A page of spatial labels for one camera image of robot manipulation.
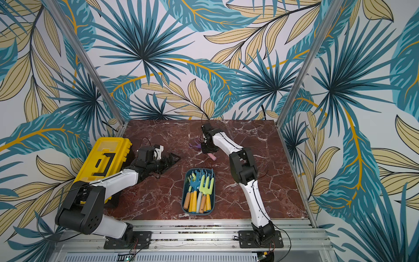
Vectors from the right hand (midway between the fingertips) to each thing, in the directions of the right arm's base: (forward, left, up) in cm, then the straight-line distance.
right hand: (207, 150), depth 104 cm
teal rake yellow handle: (-25, +7, +4) cm, 27 cm away
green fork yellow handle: (-29, +2, +6) cm, 30 cm away
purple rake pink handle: (+3, +5, -1) cm, 6 cm away
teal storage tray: (-37, 0, +4) cm, 37 cm away
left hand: (-14, +17, +9) cm, 24 cm away
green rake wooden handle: (-30, +10, +4) cm, 32 cm away
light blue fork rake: (-34, +5, +4) cm, 34 cm away
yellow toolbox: (-15, +51, +16) cm, 55 cm away
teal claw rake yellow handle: (-21, +5, +7) cm, 23 cm away
